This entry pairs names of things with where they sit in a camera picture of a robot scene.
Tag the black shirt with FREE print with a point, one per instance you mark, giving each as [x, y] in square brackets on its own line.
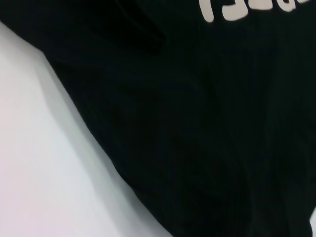
[209, 123]

